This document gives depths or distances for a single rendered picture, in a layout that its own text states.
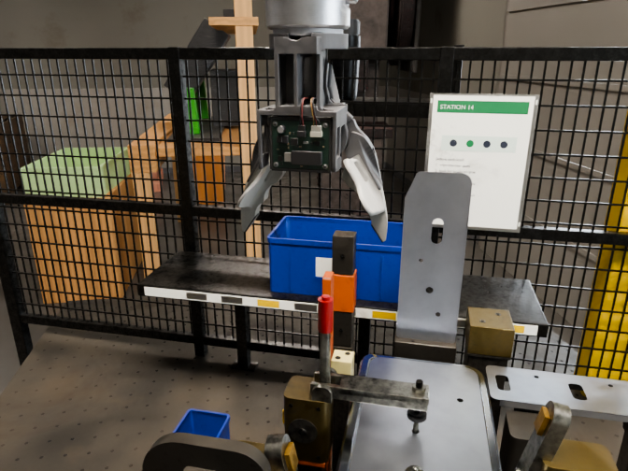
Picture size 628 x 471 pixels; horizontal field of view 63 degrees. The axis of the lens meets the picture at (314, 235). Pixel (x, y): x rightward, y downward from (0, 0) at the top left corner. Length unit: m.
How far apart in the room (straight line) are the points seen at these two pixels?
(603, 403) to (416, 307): 0.34
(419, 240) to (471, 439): 0.35
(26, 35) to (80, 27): 0.64
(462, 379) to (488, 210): 0.45
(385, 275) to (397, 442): 0.40
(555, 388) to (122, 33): 6.57
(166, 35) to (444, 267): 6.22
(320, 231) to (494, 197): 0.41
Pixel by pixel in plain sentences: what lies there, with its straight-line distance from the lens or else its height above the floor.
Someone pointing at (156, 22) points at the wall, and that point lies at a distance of 6.99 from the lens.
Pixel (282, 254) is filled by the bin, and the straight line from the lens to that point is 1.12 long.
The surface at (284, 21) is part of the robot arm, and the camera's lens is 0.46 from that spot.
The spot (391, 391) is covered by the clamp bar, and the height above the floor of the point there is 1.07.
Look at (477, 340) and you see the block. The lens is 1.02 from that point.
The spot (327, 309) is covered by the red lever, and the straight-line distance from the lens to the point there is 0.73.
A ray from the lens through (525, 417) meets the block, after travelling 0.95.
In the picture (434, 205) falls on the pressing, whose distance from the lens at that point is 0.95.
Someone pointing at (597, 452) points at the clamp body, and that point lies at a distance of 0.82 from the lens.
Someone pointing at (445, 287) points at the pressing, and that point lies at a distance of 1.01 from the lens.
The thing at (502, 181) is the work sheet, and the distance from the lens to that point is 1.23.
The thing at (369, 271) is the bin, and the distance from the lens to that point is 1.10.
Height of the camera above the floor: 1.54
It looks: 20 degrees down
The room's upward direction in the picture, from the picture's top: straight up
